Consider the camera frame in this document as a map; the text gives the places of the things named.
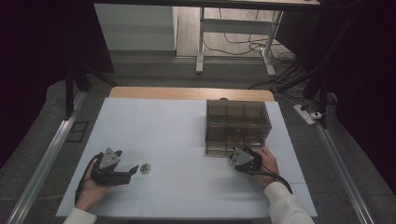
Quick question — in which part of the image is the dark curtain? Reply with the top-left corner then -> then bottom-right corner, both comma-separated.
0,0 -> 115,170
275,0 -> 396,195

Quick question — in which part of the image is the white cabinet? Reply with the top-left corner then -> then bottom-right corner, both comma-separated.
93,3 -> 178,51

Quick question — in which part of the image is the brown transparent drawer box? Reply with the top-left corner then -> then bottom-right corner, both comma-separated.
205,99 -> 273,158

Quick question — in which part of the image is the left hand-held gripper black cable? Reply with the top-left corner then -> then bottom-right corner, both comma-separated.
74,152 -> 104,206

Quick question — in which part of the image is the white power strip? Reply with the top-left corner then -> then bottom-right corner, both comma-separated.
292,104 -> 317,126

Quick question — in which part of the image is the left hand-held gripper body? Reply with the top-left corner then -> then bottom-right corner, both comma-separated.
90,147 -> 133,187

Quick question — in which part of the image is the person's right hand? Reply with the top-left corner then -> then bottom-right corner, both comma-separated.
252,146 -> 280,189

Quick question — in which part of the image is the white desk frame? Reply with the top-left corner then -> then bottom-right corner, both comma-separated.
194,0 -> 321,77

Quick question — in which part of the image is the pale blue table cover sheet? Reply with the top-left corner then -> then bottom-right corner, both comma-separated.
55,97 -> 318,218

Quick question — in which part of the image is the wooden table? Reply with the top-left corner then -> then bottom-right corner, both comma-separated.
108,86 -> 276,103

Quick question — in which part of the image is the white metal table frame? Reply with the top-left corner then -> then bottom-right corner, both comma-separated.
202,7 -> 302,91

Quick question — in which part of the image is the person's left hand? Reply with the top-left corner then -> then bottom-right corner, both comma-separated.
75,162 -> 113,213

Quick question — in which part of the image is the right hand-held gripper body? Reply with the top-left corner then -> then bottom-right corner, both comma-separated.
228,146 -> 262,174

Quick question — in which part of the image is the aluminium floor rail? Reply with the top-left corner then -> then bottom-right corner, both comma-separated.
315,122 -> 375,224
6,90 -> 89,224

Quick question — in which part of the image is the black metal stand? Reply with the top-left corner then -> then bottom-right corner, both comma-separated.
275,12 -> 359,129
64,60 -> 118,121

